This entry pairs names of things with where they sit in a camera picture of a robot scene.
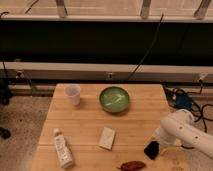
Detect black hanging cable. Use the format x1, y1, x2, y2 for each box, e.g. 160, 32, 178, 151
124, 13, 165, 83

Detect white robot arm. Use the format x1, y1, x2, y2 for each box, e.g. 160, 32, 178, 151
154, 109, 213, 159

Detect white plastic bottle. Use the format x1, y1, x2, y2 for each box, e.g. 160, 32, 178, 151
53, 128, 74, 169

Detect white sponge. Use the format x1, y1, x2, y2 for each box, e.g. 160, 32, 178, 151
99, 127, 116, 150

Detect blue power box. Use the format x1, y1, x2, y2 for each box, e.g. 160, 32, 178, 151
174, 94, 192, 110

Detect black floor cables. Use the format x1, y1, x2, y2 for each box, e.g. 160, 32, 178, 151
165, 87, 213, 150

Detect black object on floor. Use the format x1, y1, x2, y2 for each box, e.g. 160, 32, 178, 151
0, 127, 11, 139

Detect red chili pepper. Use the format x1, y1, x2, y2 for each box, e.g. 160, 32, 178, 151
119, 161, 146, 171

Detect green bowl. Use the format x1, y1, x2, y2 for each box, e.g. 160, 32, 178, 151
99, 86, 130, 113

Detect translucent plastic cup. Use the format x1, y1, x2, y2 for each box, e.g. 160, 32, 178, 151
64, 84, 81, 106

